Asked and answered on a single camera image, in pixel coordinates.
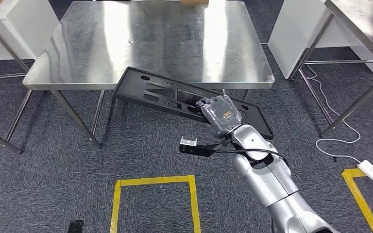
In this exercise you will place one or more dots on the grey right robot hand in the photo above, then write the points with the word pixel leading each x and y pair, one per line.
pixel 223 115

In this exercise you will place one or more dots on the black plastic frame part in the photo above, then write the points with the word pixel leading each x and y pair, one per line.
pixel 131 86

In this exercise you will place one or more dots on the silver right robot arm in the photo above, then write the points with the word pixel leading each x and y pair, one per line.
pixel 270 186

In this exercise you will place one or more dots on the yellow floor tape square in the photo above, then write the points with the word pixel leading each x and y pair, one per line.
pixel 154 180
pixel 349 175

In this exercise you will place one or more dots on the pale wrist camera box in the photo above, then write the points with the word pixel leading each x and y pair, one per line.
pixel 188 141

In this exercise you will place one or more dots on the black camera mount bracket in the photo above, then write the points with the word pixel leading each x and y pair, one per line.
pixel 196 151

